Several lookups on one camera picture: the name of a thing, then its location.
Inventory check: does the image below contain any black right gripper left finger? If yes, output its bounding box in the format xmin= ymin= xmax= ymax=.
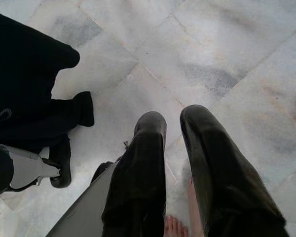
xmin=101 ymin=111 xmax=168 ymax=237

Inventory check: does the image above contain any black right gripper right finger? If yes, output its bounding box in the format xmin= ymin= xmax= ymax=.
xmin=180 ymin=104 xmax=291 ymax=237

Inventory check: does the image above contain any black t-shirt grey print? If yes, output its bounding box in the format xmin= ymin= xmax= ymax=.
xmin=0 ymin=12 xmax=94 ymax=154

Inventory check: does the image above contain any person's bare foot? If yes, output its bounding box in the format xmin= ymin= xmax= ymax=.
xmin=164 ymin=215 xmax=189 ymax=237
xmin=187 ymin=177 xmax=203 ymax=235

